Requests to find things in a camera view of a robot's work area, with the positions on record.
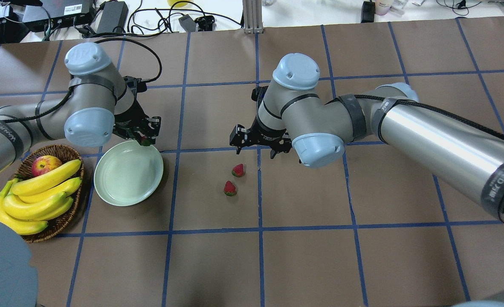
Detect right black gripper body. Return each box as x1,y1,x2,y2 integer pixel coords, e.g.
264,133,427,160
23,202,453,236
250,86,289,147

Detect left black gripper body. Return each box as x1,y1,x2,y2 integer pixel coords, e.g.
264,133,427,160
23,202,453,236
113,76,148,141

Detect paired red strawberry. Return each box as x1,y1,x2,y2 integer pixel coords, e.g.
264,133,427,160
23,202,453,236
223,180,238,197
231,163,246,177

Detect single red strawberry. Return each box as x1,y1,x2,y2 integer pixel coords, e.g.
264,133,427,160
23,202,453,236
139,136,151,146

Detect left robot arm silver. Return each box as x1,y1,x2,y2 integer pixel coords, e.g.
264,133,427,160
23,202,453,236
0,40,162,172

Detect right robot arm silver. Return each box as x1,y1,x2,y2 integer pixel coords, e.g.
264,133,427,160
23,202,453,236
229,53,504,223

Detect light green plate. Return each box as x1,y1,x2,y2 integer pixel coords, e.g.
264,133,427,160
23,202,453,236
93,140,164,207

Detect brown wicker basket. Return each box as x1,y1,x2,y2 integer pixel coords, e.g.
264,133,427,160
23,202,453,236
12,144,85,243

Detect red yellow apple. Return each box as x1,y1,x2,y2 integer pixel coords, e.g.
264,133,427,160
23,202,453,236
31,155,63,177

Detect black power adapter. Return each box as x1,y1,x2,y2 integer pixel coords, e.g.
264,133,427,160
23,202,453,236
96,0,128,34

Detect yellow banana bunch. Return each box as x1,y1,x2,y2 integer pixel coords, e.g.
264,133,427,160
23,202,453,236
0,159,82,236

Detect black network switch box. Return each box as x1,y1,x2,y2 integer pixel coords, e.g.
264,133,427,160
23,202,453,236
22,0,96,32

